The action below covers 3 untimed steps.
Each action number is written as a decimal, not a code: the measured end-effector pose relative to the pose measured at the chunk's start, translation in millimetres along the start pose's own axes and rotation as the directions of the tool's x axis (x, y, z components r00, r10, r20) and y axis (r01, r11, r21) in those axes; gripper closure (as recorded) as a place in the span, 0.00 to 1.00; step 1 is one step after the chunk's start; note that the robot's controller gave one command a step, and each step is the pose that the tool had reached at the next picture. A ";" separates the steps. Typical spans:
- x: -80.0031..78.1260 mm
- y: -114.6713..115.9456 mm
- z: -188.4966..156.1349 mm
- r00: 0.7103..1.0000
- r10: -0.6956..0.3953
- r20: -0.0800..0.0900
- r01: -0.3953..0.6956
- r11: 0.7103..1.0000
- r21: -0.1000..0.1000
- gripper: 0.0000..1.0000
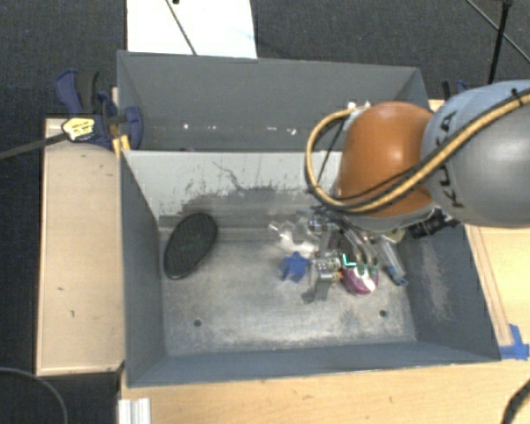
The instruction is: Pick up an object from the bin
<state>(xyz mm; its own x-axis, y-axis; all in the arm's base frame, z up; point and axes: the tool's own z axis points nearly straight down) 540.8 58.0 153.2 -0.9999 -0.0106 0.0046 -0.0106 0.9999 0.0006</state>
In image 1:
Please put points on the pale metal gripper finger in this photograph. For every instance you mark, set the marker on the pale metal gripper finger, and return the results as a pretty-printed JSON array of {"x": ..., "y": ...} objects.
[
  {"x": 323, "y": 283},
  {"x": 327, "y": 244}
]

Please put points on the blue toy figure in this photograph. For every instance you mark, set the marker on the blue toy figure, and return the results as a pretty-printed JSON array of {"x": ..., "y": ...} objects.
[{"x": 294, "y": 267}]

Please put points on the purple and white toy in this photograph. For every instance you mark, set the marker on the purple and white toy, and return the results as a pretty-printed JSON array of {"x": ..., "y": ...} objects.
[{"x": 358, "y": 284}]

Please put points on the clear glass thing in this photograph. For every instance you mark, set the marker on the clear glass thing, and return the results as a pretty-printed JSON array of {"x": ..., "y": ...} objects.
[{"x": 293, "y": 234}]

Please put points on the blue and clear pen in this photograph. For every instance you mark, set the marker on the blue and clear pen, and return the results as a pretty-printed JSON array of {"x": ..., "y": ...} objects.
[{"x": 393, "y": 263}]

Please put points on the grey metal bin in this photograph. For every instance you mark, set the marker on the grey metal bin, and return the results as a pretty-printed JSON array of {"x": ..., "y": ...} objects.
[{"x": 247, "y": 316}]

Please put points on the black oval disc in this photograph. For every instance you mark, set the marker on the black oval disc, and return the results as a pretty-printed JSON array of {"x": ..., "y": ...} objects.
[{"x": 190, "y": 245}]

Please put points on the pale wood board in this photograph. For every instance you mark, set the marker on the pale wood board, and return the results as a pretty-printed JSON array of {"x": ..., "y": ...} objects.
[{"x": 79, "y": 254}]

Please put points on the black cylinder on white bracket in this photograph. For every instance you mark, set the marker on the black cylinder on white bracket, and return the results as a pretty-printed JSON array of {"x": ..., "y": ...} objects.
[{"x": 430, "y": 227}]

